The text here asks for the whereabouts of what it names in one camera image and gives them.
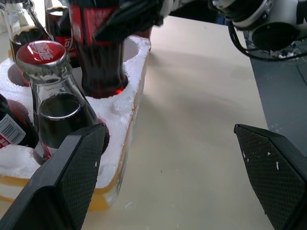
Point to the cola bottle with red cap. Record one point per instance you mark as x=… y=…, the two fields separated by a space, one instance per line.
x=60 y=112

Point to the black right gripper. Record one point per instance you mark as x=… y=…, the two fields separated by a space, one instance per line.
x=154 y=13

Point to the white foam bottle tray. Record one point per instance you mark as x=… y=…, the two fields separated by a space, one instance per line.
x=112 y=189

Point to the white foam bottle insert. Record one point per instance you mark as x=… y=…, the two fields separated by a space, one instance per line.
x=120 y=110

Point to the cola bottle with barcode label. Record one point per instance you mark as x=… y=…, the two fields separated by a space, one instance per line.
x=13 y=127

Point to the cola bottle with red label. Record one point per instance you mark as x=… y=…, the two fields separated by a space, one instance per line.
x=100 y=69

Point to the glass cola bottle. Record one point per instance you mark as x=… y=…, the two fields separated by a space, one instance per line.
x=21 y=31
x=60 y=28

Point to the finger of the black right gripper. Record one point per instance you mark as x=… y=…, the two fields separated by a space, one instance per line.
x=64 y=21

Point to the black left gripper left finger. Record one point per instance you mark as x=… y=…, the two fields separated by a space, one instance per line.
x=60 y=182

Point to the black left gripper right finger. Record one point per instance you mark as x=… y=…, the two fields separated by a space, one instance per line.
x=275 y=172

